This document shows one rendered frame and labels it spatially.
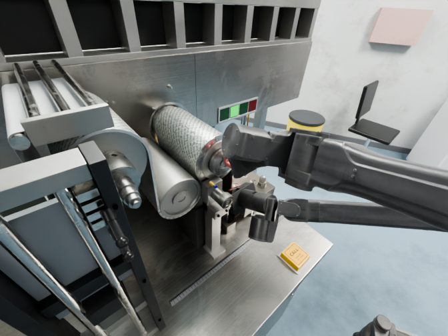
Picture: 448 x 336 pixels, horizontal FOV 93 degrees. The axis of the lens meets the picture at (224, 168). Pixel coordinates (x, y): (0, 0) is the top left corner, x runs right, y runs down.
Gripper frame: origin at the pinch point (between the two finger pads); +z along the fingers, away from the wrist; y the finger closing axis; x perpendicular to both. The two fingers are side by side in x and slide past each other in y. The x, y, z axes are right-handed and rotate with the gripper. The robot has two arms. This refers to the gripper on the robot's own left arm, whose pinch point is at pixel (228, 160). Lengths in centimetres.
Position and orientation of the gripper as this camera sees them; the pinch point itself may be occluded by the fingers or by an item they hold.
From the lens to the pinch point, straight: 53.2
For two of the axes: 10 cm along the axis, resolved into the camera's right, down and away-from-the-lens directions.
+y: 7.8, -3.9, 4.8
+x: -3.8, -9.2, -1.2
